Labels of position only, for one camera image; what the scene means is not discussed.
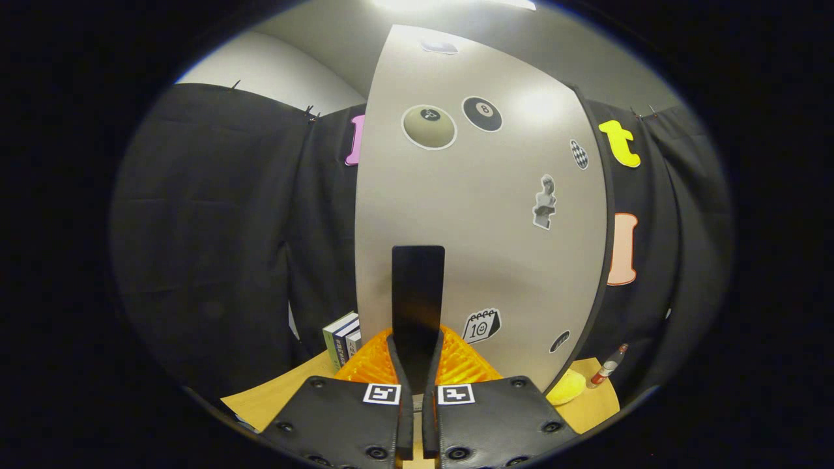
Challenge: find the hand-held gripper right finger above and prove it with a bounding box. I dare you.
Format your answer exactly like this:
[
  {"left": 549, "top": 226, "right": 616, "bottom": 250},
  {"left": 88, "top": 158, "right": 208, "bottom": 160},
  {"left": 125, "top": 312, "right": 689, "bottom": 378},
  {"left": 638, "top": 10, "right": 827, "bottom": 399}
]
[{"left": 422, "top": 326, "right": 579, "bottom": 469}]

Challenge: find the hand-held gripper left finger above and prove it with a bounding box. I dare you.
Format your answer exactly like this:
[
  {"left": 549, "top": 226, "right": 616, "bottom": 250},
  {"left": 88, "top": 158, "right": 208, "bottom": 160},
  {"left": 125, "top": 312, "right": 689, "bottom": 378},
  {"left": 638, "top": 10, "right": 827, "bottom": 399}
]
[{"left": 261, "top": 326, "right": 415, "bottom": 469}]

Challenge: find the dark grey shoe cabinet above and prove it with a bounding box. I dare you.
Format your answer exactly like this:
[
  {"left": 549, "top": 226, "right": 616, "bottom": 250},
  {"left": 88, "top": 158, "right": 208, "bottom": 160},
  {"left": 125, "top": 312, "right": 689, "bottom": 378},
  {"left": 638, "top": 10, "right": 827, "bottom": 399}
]
[{"left": 567, "top": 83, "right": 618, "bottom": 391}]

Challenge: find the black door handle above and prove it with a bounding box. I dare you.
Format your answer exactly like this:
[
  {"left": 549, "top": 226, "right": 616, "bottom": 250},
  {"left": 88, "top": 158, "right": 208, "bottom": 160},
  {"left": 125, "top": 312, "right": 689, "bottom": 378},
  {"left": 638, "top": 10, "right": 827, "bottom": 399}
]
[{"left": 391, "top": 246, "right": 446, "bottom": 395}]

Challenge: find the beige shoe cabinet door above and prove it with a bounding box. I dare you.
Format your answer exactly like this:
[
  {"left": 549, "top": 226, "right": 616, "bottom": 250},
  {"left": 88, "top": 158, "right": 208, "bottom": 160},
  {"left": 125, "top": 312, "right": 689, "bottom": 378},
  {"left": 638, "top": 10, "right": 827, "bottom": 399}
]
[{"left": 355, "top": 25, "right": 610, "bottom": 395}]

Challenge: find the dark blue book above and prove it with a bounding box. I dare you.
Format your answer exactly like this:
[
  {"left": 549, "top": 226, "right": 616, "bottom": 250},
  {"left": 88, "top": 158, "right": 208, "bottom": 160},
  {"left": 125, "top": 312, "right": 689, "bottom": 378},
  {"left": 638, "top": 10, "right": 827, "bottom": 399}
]
[{"left": 332, "top": 319, "right": 360, "bottom": 365}]

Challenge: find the yellow round object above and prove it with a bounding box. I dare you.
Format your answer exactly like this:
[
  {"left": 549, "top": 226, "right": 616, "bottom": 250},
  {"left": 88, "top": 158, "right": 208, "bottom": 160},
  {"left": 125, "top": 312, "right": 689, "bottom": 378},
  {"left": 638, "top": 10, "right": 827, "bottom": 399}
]
[{"left": 546, "top": 368, "right": 587, "bottom": 406}]

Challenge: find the clear bottle red label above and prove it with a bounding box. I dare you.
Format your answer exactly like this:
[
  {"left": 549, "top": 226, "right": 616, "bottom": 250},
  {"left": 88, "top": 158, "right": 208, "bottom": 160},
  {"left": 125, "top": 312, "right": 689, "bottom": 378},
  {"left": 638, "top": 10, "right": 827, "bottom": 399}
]
[{"left": 590, "top": 343, "right": 629, "bottom": 390}]

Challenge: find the black backdrop cloth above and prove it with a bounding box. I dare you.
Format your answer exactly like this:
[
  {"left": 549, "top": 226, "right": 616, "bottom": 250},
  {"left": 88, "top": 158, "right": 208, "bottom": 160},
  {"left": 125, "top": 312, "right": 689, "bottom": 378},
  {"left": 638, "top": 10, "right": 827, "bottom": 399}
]
[{"left": 109, "top": 83, "right": 736, "bottom": 398}]

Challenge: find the large ceiling light panel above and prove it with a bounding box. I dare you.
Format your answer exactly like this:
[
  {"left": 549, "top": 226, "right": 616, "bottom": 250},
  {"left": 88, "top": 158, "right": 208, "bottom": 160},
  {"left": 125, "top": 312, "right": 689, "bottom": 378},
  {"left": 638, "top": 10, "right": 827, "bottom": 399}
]
[{"left": 375, "top": 0, "right": 538, "bottom": 12}]

